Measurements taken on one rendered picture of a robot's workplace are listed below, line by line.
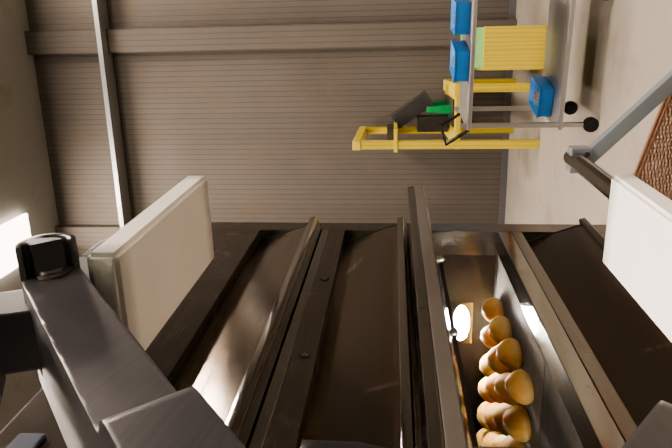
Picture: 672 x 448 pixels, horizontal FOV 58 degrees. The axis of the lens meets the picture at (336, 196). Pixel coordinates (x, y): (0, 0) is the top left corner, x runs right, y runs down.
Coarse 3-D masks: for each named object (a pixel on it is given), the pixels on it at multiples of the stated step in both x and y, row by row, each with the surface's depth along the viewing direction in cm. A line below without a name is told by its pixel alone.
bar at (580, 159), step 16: (656, 96) 104; (640, 112) 105; (608, 128) 107; (624, 128) 106; (592, 144) 108; (608, 144) 107; (576, 160) 104; (592, 160) 108; (592, 176) 95; (608, 176) 91; (608, 192) 88
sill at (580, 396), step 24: (504, 240) 171; (504, 264) 167; (528, 264) 155; (528, 288) 141; (528, 312) 137; (552, 312) 129; (552, 336) 120; (552, 360) 116; (576, 360) 111; (576, 384) 104; (576, 408) 101; (600, 408) 98; (600, 432) 92
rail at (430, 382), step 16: (416, 208) 156; (416, 224) 143; (416, 240) 133; (416, 256) 125; (416, 272) 117; (416, 288) 110; (432, 352) 89; (432, 368) 85; (432, 384) 81; (432, 400) 78; (432, 416) 75; (432, 432) 72
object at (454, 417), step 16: (416, 192) 169; (432, 240) 136; (432, 256) 123; (432, 272) 115; (432, 288) 109; (432, 304) 103; (432, 320) 98; (448, 320) 122; (432, 336) 93; (448, 336) 92; (448, 352) 87; (448, 368) 84; (448, 384) 80; (448, 400) 77; (448, 416) 74; (464, 416) 85; (448, 432) 71; (464, 432) 71
